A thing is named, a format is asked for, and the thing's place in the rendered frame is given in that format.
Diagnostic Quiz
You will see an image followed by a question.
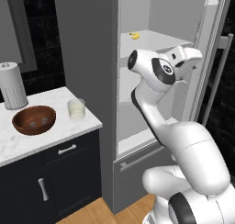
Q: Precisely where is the yellow lemon wedge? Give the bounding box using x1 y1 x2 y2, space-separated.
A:
129 31 141 40

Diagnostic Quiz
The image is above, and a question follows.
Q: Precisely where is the white paper towel roll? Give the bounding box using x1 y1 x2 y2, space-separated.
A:
0 61 29 111

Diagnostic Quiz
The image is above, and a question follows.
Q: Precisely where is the dark navy drawer front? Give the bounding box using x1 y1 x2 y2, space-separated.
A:
40 129 102 170

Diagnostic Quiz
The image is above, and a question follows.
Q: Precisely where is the grey fridge door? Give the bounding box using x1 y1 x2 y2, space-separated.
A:
183 0 235 125

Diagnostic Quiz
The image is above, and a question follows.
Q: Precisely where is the grey freezer drawer front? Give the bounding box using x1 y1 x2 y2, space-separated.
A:
112 145 179 215

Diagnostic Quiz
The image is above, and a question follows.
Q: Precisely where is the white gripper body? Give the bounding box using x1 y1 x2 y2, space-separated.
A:
182 46 204 68

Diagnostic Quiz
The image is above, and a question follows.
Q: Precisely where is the silver cupboard door handle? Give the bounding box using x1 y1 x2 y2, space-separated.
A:
37 177 50 202

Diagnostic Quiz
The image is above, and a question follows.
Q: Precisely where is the glass of lemonade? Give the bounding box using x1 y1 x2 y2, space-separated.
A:
66 97 87 122

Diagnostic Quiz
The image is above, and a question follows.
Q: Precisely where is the grey freezer drawer handle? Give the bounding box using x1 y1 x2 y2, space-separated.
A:
119 146 168 174

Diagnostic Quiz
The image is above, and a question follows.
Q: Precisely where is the grey fridge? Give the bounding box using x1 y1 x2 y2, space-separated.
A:
52 0 235 216

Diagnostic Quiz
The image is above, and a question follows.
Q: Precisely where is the silver drawer handle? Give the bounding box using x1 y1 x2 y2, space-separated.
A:
57 143 78 156

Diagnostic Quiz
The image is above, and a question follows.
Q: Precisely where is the dark navy cupboard door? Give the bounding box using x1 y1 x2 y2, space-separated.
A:
0 160 103 224

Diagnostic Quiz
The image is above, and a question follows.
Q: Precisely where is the brown wooden bowl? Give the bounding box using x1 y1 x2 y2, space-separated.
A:
11 105 58 137

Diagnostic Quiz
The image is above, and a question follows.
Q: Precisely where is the white fridge shelf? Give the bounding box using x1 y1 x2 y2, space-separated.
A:
119 28 195 59

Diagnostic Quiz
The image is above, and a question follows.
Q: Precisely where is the grey wall cupboard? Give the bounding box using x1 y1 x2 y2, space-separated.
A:
0 0 39 73

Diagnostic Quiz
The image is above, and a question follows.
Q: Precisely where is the grey fridge door handle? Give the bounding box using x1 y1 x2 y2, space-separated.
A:
201 32 235 129

